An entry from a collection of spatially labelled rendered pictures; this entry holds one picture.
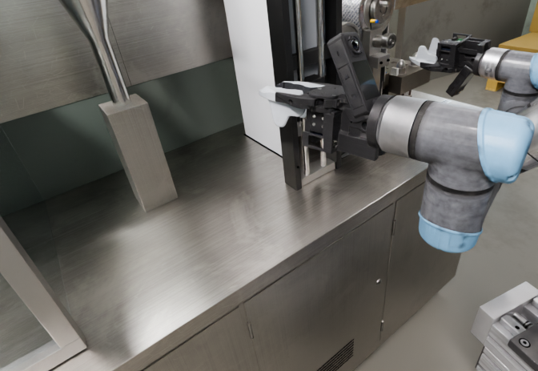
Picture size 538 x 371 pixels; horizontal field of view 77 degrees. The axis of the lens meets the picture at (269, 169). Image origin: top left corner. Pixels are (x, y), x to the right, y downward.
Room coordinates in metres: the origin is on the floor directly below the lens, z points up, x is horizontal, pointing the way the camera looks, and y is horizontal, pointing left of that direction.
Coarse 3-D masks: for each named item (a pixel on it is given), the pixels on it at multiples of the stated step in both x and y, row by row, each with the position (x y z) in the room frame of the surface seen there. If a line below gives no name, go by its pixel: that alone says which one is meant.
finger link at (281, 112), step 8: (264, 88) 0.53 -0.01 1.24; (272, 88) 0.51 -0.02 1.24; (280, 88) 0.51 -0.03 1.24; (264, 96) 0.51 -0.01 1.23; (272, 96) 0.50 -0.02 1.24; (272, 104) 0.50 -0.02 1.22; (280, 104) 0.50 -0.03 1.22; (288, 104) 0.49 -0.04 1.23; (272, 112) 0.50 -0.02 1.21; (280, 112) 0.49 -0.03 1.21; (288, 112) 0.49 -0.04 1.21; (296, 112) 0.48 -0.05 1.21; (280, 120) 0.49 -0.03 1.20
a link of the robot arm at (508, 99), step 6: (504, 90) 0.77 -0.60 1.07; (504, 96) 0.76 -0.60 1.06; (510, 96) 0.75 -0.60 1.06; (516, 96) 0.74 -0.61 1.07; (522, 96) 0.73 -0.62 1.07; (528, 96) 0.72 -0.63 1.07; (534, 96) 0.72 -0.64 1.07; (504, 102) 0.76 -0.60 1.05; (510, 102) 0.74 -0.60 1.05; (516, 102) 0.73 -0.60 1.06; (522, 102) 0.72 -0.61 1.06; (528, 102) 0.72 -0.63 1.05; (498, 108) 0.77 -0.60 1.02; (504, 108) 0.73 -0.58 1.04
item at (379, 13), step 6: (372, 0) 1.02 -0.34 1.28; (378, 0) 1.00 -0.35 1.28; (384, 0) 1.02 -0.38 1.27; (390, 0) 1.03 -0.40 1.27; (372, 6) 1.01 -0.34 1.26; (378, 6) 1.00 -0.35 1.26; (384, 6) 1.02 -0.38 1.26; (390, 6) 1.03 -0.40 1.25; (372, 12) 1.00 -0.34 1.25; (378, 12) 1.00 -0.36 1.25; (384, 12) 1.02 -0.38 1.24; (390, 12) 1.03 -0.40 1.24; (372, 18) 1.01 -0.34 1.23; (378, 18) 1.01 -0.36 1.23; (384, 18) 1.02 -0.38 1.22
